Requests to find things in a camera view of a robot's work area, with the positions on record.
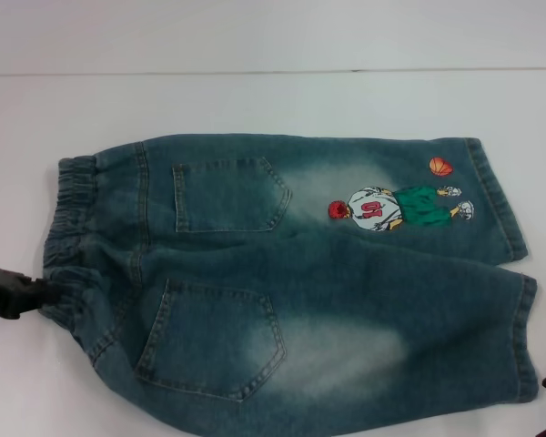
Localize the blue denim shorts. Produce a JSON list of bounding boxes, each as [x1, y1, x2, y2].
[[38, 131, 541, 404]]

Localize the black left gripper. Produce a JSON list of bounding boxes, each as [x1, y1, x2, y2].
[[0, 259, 61, 320]]

